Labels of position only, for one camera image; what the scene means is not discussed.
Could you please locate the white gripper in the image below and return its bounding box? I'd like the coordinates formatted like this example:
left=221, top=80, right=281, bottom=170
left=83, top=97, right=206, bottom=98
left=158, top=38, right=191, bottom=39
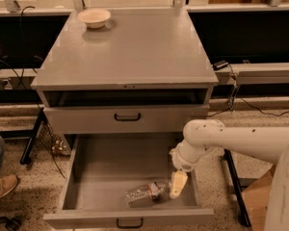
left=170, top=140, right=202, bottom=199

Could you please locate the clear plastic water bottle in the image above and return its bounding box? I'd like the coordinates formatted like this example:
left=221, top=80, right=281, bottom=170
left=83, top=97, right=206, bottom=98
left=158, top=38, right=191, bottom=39
left=125, top=181, right=170, bottom=208

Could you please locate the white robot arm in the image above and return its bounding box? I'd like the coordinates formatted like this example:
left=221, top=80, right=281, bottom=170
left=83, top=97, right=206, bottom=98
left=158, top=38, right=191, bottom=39
left=170, top=119, right=289, bottom=231

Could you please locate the closed grey upper drawer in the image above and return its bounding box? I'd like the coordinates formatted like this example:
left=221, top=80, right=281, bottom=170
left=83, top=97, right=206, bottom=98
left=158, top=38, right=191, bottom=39
left=44, top=105, right=209, bottom=134

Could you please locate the open grey bottom drawer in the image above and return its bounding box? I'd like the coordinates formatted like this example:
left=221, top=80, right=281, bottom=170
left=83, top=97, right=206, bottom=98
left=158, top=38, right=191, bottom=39
left=44, top=133, right=214, bottom=229

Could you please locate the grey drawer cabinet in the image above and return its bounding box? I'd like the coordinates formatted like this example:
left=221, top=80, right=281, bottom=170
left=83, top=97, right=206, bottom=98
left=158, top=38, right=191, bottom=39
left=32, top=8, right=218, bottom=146

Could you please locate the black metal bar right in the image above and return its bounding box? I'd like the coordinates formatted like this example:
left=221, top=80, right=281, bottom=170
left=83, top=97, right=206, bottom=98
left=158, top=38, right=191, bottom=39
left=223, top=149, right=251, bottom=227

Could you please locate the cardboard box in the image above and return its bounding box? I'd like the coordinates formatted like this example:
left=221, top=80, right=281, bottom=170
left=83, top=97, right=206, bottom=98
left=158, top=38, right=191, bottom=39
left=242, top=166, right=276, bottom=231

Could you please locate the small black device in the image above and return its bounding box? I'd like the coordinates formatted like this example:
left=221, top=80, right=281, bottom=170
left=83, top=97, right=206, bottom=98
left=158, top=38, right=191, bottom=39
left=213, top=61, right=228, bottom=71

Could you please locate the black metal leg left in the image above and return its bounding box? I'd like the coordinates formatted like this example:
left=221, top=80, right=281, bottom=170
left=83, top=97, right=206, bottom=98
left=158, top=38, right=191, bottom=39
left=20, top=110, right=44, bottom=165

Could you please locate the tan shoe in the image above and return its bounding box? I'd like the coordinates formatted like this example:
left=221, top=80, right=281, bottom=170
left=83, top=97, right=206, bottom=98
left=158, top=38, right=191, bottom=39
left=0, top=175, right=18, bottom=198

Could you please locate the white bowl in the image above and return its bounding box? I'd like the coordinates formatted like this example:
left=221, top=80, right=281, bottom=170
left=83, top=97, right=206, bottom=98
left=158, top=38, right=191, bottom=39
left=77, top=9, right=111, bottom=29

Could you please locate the black drawer handle lower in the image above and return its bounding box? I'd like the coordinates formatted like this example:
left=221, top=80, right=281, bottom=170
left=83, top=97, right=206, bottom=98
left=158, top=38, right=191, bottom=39
left=116, top=218, right=144, bottom=229

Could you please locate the black drawer handle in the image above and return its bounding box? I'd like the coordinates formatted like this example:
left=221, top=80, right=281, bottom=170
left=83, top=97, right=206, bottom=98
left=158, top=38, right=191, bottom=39
left=116, top=218, right=144, bottom=229
left=114, top=113, right=142, bottom=122

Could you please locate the black drawer handle upper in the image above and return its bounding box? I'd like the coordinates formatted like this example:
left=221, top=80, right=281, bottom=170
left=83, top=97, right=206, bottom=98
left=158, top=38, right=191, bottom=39
left=114, top=113, right=142, bottom=122

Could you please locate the black cable left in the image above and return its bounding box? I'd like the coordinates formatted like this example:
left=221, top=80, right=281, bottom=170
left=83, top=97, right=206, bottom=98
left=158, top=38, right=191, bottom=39
left=0, top=5, right=46, bottom=91

